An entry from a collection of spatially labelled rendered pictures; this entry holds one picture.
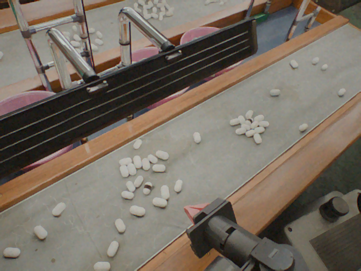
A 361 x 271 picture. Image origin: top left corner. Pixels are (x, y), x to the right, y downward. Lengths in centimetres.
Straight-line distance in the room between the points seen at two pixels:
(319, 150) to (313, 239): 36
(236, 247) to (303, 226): 70
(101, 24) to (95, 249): 89
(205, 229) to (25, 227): 44
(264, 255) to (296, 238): 70
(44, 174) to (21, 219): 11
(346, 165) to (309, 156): 119
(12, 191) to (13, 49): 58
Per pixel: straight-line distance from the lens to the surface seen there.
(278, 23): 162
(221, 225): 49
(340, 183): 199
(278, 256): 41
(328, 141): 98
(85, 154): 77
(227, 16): 136
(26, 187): 76
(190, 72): 53
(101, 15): 131
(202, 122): 88
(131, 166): 74
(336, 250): 117
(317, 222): 117
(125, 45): 64
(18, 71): 108
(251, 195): 76
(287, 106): 104
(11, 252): 72
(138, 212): 69
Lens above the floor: 141
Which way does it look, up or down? 54 degrees down
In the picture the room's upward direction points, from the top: 12 degrees clockwise
